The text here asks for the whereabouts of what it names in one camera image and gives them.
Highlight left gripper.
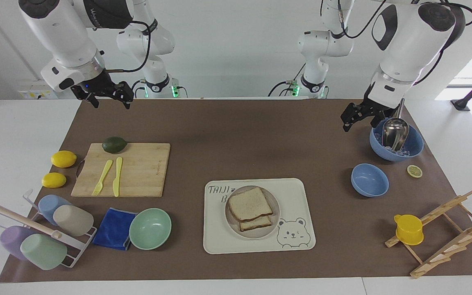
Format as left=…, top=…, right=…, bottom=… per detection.
left=340, top=93, right=397, bottom=132

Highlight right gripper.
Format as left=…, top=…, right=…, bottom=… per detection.
left=71, top=70, right=134, bottom=110

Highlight beige round plate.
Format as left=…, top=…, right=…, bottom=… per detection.
left=225, top=185, right=281, bottom=241

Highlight silver metal scoop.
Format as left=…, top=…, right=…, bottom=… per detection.
left=381, top=98, right=410, bottom=152

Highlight dark green avocado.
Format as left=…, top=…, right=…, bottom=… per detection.
left=102, top=136, right=128, bottom=154

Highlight clear ice cubes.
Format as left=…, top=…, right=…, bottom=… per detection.
left=374, top=132, right=421, bottom=157

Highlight large blue bowl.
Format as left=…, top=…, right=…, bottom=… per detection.
left=369, top=122, right=424, bottom=162

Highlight small blue bowl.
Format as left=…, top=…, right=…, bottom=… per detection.
left=350, top=163, right=390, bottom=198

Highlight yellow lemon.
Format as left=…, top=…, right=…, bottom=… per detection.
left=41, top=172, right=67, bottom=188
left=51, top=150, right=77, bottom=168

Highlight yellow-green plastic knife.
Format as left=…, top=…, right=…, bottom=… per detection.
left=113, top=157, right=123, bottom=197

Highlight yellow-green plastic fork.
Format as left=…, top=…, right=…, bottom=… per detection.
left=92, top=159, right=114, bottom=196

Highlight wooden cutting board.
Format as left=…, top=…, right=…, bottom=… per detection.
left=71, top=142, right=171, bottom=198

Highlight cream tray with bear print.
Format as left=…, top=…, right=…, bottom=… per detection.
left=203, top=177, right=317, bottom=255

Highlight light blue cup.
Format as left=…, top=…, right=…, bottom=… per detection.
left=38, top=194, right=73, bottom=226

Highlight beige cup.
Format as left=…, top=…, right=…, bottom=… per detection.
left=52, top=204, right=95, bottom=237

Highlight blue cloth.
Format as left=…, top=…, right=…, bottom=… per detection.
left=92, top=207, right=138, bottom=251

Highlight mint green bowl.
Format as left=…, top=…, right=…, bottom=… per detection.
left=129, top=208, right=172, bottom=251

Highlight white bread slice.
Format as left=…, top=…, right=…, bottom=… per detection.
left=238, top=215, right=273, bottom=232
left=228, top=187, right=274, bottom=222

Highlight wooden folding rack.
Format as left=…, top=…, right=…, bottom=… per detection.
left=385, top=187, right=472, bottom=279

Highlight mint green cup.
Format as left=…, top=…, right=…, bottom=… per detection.
left=20, top=233, right=68, bottom=271

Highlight purple cup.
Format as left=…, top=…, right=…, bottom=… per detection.
left=0, top=225, right=40, bottom=262

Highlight black cable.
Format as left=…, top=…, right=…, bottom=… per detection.
left=412, top=0, right=472, bottom=86
left=320, top=0, right=389, bottom=40
left=107, top=20, right=157, bottom=74
left=268, top=63, right=307, bottom=98

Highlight white wall socket strip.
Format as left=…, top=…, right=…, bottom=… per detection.
left=18, top=90, right=59, bottom=100

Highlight yellow cup with handle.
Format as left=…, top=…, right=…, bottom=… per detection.
left=393, top=213, right=424, bottom=246

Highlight white wire cup rack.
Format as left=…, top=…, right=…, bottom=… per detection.
left=0, top=189, right=98, bottom=269

